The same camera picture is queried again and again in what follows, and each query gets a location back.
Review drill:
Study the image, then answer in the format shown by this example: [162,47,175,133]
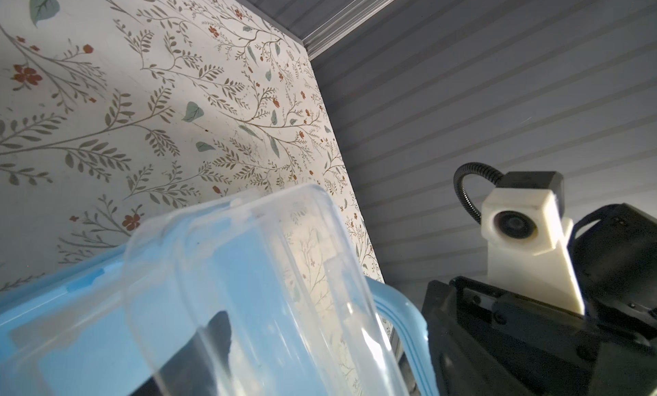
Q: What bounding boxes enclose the light blue plastic tool box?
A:
[1,244,438,395]

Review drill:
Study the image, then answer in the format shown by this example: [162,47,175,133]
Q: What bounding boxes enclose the clear tool box lid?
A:
[1,185,407,395]

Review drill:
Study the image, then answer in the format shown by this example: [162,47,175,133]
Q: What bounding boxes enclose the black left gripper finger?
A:
[132,311,232,395]

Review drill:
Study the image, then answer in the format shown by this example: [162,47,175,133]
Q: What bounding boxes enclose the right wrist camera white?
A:
[481,171,585,316]

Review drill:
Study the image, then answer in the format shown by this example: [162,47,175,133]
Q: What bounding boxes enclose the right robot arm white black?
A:
[423,204,656,395]

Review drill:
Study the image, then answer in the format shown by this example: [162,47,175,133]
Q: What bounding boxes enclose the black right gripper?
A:
[422,277,656,395]

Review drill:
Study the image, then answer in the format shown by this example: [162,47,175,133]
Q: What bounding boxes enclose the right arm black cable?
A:
[452,162,506,225]

